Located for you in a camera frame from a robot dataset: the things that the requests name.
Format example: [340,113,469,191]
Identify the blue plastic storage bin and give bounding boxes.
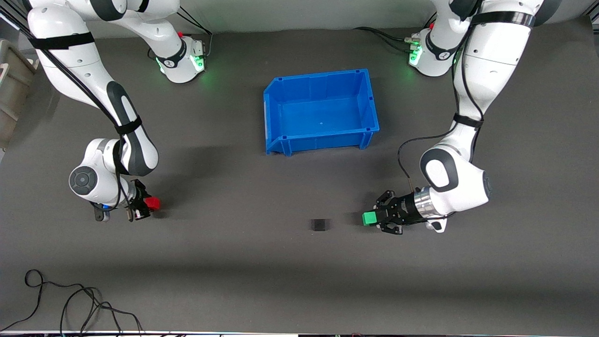
[263,68,380,157]

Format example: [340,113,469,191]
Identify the beige plastic crate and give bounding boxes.
[0,39,39,151]

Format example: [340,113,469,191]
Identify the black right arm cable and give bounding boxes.
[0,8,127,206]

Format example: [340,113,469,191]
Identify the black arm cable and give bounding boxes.
[396,13,485,193]
[0,8,127,206]

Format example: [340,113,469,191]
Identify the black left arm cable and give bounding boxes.
[396,13,485,193]

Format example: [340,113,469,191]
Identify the loose black table cable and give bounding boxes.
[0,269,146,336]

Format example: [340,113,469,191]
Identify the black left base cable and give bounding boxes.
[353,26,415,50]

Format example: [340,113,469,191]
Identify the black base cable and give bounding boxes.
[176,8,214,58]
[353,26,415,50]

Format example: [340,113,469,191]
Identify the black right base cable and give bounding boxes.
[176,8,214,58]

